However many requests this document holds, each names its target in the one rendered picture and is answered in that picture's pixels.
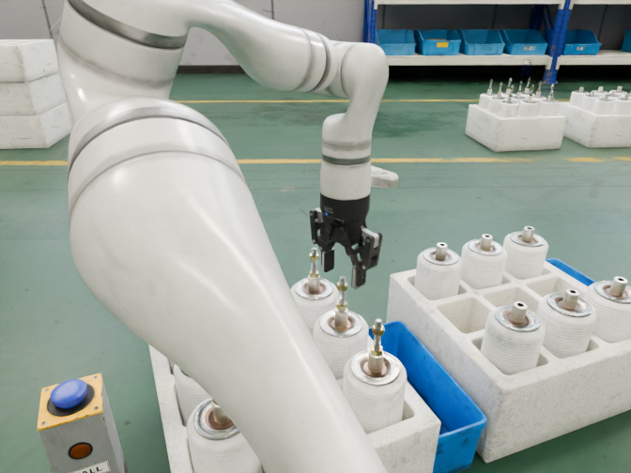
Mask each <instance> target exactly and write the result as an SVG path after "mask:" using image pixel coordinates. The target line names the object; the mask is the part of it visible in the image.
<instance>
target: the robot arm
mask: <svg viewBox="0 0 631 473"><path fill-rule="evenodd" d="M191 27H199V28H202V29H205V30H207V31H209V32H210V33H211V34H212V35H214V36H215V37H216V38H217V39H218V40H219V41H220V42H221V43H222V44H223V45H224V46H225V47H226V49H227V50H228V51H229V52H230V53H231V54H232V55H233V56H234V58H235V59H236V61H237V62H238V63H239V65H240V66H241V67H242V68H243V69H244V71H245V72H246V73H247V74H248V75H249V76H250V77H251V78H252V79H254V80H255V81H256V82H258V83H259V84H261V85H263V86H265V87H268V88H270V89H274V90H279V91H287V92H296V93H307V94H308V93H317V94H322V95H328V96H334V97H340V98H346V99H349V105H348V108H347V111H346V113H345V114H334V115H331V116H329V117H327V118H326V119H325V121H324V123H323V127H322V161H321V168H320V207H319V208H316V209H313V210H311V211H310V223H311V235H312V242H313V243H314V244H317V245H318V246H319V249H320V250H321V266H322V270H323V271H324V272H328V271H330V270H333V268H334V249H333V248H332V247H334V245H335V243H340V244H341V245H342V246H343V247H345V250H346V255H347V256H349V257H350V259H351V262H352V266H353V268H352V281H351V287H352V288H353V289H355V290H356V289H358V288H360V287H362V286H363V285H364V284H365V282H366V270H368V269H370V268H372V267H375V266H377V264H378V258H379V253H380V248H381V242H382V234H381V233H380V232H377V233H373V232H371V231H369V230H368V229H367V225H366V220H365V219H366V216H367V214H368V212H369V207H370V190H371V187H375V188H382V189H394V188H397V186H398V175H397V174H396V173H393V172H390V171H386V170H382V169H380V168H377V167H375V166H372V165H371V159H370V158H371V141H372V130H373V126H374V124H375V120H376V117H377V111H378V108H379V105H380V103H381V100H382V97H383V94H384V91H385V88H386V85H387V82H388V78H389V64H388V60H387V57H386V55H385V53H384V52H383V51H382V49H381V48H380V47H378V46H377V45H376V44H372V43H359V42H344V41H333V40H329V39H327V38H326V37H324V36H322V35H320V34H318V33H317V32H314V31H310V30H307V29H303V28H299V27H297V26H293V25H289V24H285V23H280V22H277V21H274V20H273V19H270V18H268V17H265V16H263V15H261V14H259V13H257V12H255V11H253V10H251V9H249V8H246V7H244V6H242V5H240V4H238V3H236V2H234V1H232V0H65V1H64V6H63V12H62V18H61V24H60V29H59V36H58V41H57V64H58V68H59V73H60V77H61V80H62V84H63V86H64V89H65V92H66V95H67V99H68V102H69V107H70V111H71V115H72V120H73V127H72V131H71V134H70V138H69V165H68V199H69V238H70V248H71V253H72V257H73V260H74V263H75V266H76V268H77V270H78V272H79V274H80V275H81V277H82V279H83V280H84V282H85V284H86V286H87V287H88V288H89V290H90V291H91V292H92V293H93V295H94V296H95V297H96V298H97V299H98V300H99V301H100V302H101V303H102V304H103V305H104V307H105V308H106V309H107V310H108V311H109V312H110V313H111V314H113V315H114V316H115V317H116V318H117V319H118V320H119V321H121V322H122V323H123V324H124V325H125V326H126V327H127V328H129V329H130V330H131V331H132V332H134V333H135V334H136V335H138V336H139V337H140V338H141V339H143V340H144V341H145V342H147V343H148V344H149V345H151V346H152V347H153V348H155V349H156V350H157V351H159V352H160V353H161V354H163V355H164V356H165V357H167V358H168V359H169V360H171V361H172V362H173V363H175V364H176V366H178V367H179V368H180V369H181V370H182V371H183V372H185V373H186V374H187V375H188V376H189V377H191V378H192V379H193V380H194V381H195V382H197V383H198V384H199V385H200V386H201V387H202V388H203V389H204V390H205V391H206V392H207V393H208V394H209V396H210V397H211V398H212V399H213V400H214V401H215V402H216V403H217V404H218V405H219V406H220V407H221V408H222V410H223V411H224V412H225V413H226V415H227V416H228V417H229V418H230V419H231V420H232V421H233V422H234V423H235V425H236V426H237V427H238V429H239V430H240V432H241V433H242V435H243V436H244V438H245V439H246V440H247V442H248V443H249V445H250V446H251V448H252V450H253V451H254V453H255V455H256V457H257V458H258V460H259V461H260V463H261V465H262V466H263V468H264V469H265V471H266V473H387V471H386V469H385V467H384V465H383V464H382V463H381V461H380V459H379V457H378V456H377V453H376V451H375V449H374V447H373V446H372V444H371V442H370V440H369V438H368V437H367V435H366V433H365V431H364V430H363V428H362V426H361V424H360V422H359V420H358V419H357V417H356V415H355V413H354V411H353V410H352V408H351V406H350V404H349V402H348V401H347V399H346V396H345V394H344V393H343V392H342V390H341V388H340V386H339V384H338V382H337V381H336V379H335V377H334V375H333V373H332V371H331V369H330V367H329V365H328V363H327V361H326V360H325V359H324V357H323V355H322V353H321V351H320V349H319V348H318V346H317V344H316V341H315V339H314V337H313V336H312V334H311V332H310V330H309V329H308V327H307V325H306V323H305V321H304V319H303V317H302V315H301V313H300V309H299V307H298V305H297V303H296V301H295V299H294V297H293V295H292V293H291V291H290V288H289V286H288V284H287V282H286V280H285V276H284V273H283V272H282V270H281V267H280V265H279V262H278V260H277V257H276V255H275V253H274V250H273V248H272V246H271V244H270V242H269V238H268V235H267V233H266V230H265V228H264V225H263V223H262V221H261V219H260V216H259V214H258V211H257V208H256V206H255V203H254V199H253V196H252V194H251V192H250V190H249V188H248V185H247V183H246V181H245V179H244V176H243V174H242V172H241V170H240V169H239V165H238V163H237V161H236V158H235V156H234V154H233V152H232V150H231V148H230V146H229V144H228V142H227V141H226V140H225V138H224V137H223V135H222V134H221V133H220V131H219V130H218V129H217V127H216V126H215V125H214V124H213V123H212V122H211V121H209V120H208V119H207V118H206V117H205V116H204V115H202V114H200V113H199V112H197V111H195V110H194V109H193V108H191V107H189V106H187V105H184V104H181V103H178V102H175V101H173V100H170V99H169V96H170V91H171V88H172V85H173V81H174V79H175V76H176V73H177V68H178V65H179V62H180V58H181V56H182V53H183V50H184V47H185V43H186V41H187V38H188V35H189V31H190V28H191ZM318 230H320V235H319V236H318V235H317V231H318ZM357 243H358V244H359V245H358V247H357V248H355V249H352V246H353V245H356V244H357ZM357 254H359V255H360V258H361V260H360V261H359V259H358V256H357Z"/></svg>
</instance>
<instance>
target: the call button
mask: <svg viewBox="0 0 631 473"><path fill-rule="evenodd" d="M86 394H87V386H86V382H85V381H84V380H81V379H71V380H67V381H65V382H63V383H61V384H59V385H58V386H56V387H55V388H54V389H53V391H52V392H51V395H50V398H51V401H52V403H53V405H54V406H57V407H60V408H63V409H67V408H72V407H74V406H76V405H78V404H79V403H81V402H82V401H83V399H84V398H85V396H86Z"/></svg>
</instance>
